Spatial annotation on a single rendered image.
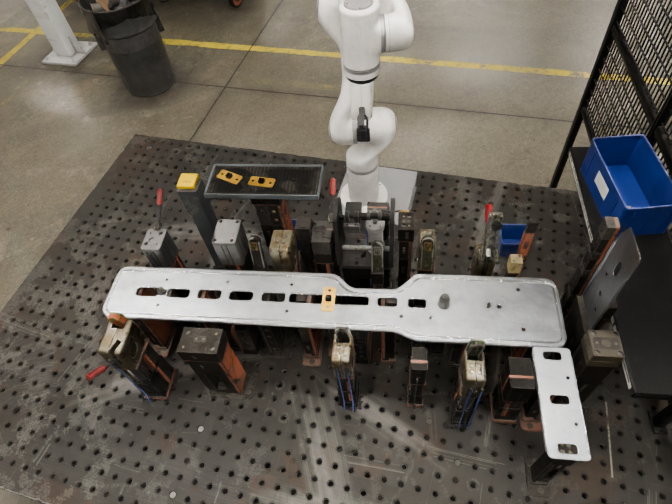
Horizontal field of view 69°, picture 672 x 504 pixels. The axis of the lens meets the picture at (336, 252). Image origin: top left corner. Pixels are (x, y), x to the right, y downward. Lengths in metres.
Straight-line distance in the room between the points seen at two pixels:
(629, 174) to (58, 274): 2.17
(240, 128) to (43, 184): 1.41
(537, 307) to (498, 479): 0.51
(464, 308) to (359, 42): 0.79
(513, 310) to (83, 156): 3.27
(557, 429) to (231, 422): 0.97
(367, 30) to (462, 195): 1.19
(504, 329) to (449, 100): 2.58
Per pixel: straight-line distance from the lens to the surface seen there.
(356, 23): 1.10
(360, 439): 1.64
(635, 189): 1.87
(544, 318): 1.51
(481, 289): 1.52
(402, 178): 2.08
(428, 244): 1.49
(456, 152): 3.40
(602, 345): 1.45
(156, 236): 1.72
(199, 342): 1.48
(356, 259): 1.61
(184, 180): 1.71
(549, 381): 1.43
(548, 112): 3.82
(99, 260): 2.26
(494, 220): 1.41
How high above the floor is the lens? 2.27
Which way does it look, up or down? 53 degrees down
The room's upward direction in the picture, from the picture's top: 8 degrees counter-clockwise
